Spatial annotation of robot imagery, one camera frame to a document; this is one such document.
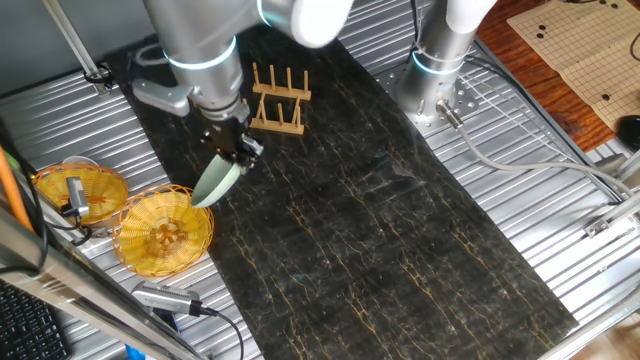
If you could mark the aluminium corner bracket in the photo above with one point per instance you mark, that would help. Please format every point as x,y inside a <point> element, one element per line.
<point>607,220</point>

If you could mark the pale green dish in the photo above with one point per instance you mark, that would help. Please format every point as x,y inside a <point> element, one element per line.
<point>215,182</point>

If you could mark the orange tube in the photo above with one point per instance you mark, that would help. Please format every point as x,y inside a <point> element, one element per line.
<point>12,195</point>

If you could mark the wooden dish rack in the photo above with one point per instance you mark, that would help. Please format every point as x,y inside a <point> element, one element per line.
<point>280,125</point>

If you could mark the black marble pattern mat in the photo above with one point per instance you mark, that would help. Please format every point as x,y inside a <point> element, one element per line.
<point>350,225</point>

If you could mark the black keyboard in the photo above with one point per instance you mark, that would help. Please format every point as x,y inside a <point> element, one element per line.
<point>25,330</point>

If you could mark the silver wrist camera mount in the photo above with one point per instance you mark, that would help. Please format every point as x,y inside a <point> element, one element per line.
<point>160,97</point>

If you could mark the white bowl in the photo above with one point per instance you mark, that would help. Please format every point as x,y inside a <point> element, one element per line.
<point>80,160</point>

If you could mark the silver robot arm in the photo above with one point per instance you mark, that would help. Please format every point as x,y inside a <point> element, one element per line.
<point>205,50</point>

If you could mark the yellow wicker basket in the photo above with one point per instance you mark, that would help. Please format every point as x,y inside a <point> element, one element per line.
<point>162,240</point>
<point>107,192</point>

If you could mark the aluminium frame bar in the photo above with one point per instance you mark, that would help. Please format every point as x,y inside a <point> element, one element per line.
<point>75,285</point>

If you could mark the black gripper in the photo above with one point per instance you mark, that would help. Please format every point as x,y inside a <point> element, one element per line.
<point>225,136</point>

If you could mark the paper go board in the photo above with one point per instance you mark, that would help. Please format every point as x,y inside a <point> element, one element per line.
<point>585,45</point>

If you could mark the grey box device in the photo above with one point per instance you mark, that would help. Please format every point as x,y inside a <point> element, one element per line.
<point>610,163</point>

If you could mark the blue box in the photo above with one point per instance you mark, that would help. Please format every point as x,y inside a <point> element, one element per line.
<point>134,352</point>

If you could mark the aluminium pole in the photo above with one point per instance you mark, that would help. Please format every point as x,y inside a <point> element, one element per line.
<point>75,42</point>

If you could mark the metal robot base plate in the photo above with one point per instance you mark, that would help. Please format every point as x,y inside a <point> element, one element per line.
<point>465,102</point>

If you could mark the silver depth camera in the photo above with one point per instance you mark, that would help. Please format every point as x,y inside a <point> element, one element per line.
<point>77,195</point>
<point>165,297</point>

